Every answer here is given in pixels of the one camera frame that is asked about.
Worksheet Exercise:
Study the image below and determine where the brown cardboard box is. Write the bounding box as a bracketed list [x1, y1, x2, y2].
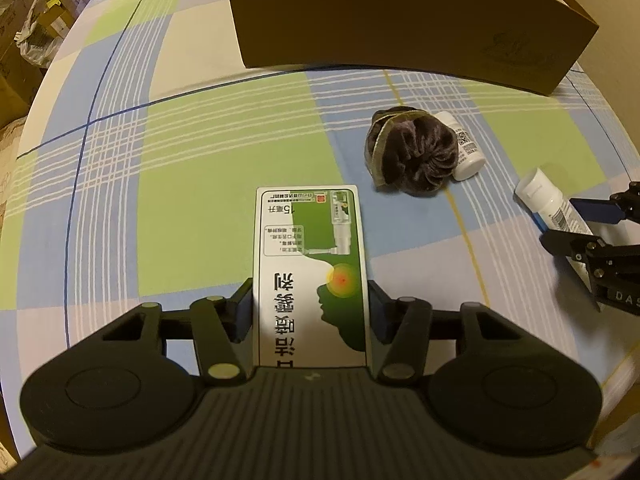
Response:
[221, 0, 600, 98]

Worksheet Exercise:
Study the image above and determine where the green white medicine box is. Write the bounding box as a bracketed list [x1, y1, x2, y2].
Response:
[255, 186, 372, 369]

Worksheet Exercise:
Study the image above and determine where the white squeeze tube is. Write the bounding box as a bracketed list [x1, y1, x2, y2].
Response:
[514, 167, 599, 281]

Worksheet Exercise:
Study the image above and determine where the dark velvet scrunchie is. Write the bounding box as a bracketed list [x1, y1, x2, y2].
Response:
[367, 106, 460, 196]

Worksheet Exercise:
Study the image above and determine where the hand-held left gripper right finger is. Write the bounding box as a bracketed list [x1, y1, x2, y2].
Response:
[368, 279, 521, 386]

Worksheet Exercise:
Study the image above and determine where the crumpled plastic bag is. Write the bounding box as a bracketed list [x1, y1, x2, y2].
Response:
[14, 0, 77, 67]

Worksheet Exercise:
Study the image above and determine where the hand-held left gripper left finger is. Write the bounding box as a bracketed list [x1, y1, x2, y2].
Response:
[97, 278, 256, 386]

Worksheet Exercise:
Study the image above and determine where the small white bottle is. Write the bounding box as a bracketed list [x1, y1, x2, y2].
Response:
[436, 111, 487, 181]

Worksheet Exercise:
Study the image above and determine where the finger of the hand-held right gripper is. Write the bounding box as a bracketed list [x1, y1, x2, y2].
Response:
[539, 229, 609, 262]
[569, 182, 640, 225]

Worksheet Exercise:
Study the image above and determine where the brown storage carton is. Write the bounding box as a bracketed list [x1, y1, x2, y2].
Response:
[0, 0, 49, 127]

